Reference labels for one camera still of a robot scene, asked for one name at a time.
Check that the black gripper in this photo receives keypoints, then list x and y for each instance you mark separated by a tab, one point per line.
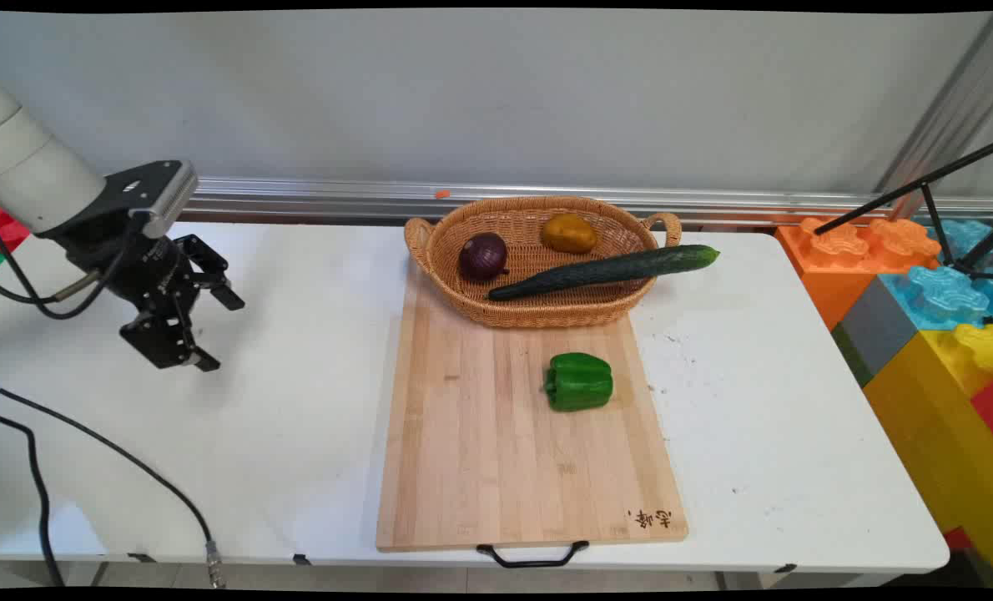
142	271

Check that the long green cucumber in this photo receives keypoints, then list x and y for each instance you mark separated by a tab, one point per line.
605	269

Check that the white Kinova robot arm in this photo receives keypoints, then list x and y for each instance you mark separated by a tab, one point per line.
31	167

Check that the big red toy block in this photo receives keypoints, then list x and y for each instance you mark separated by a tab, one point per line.
4	229

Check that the red onion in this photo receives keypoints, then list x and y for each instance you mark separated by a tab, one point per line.
483	255

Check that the woven wicker basket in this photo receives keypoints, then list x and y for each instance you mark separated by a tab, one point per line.
546	300

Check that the green bell pepper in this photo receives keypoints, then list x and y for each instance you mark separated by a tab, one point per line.
580	382

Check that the big orange toy block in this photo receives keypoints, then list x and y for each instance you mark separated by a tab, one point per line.
830	267

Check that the big grey toy block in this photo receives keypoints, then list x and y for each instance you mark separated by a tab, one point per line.
876	330

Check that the black tripod stand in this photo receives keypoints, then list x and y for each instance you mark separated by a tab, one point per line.
922	185

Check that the big blue toy block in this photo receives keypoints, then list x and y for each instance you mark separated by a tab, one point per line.
939	296
968	238

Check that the big yellow toy block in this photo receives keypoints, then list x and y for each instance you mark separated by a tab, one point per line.
939	417

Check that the silver wrist camera black mount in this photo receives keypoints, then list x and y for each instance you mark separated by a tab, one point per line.
167	196

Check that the aluminium rail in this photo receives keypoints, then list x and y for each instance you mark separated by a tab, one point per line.
338	196

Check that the slanted aluminium post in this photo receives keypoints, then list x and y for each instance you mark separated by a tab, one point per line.
947	117

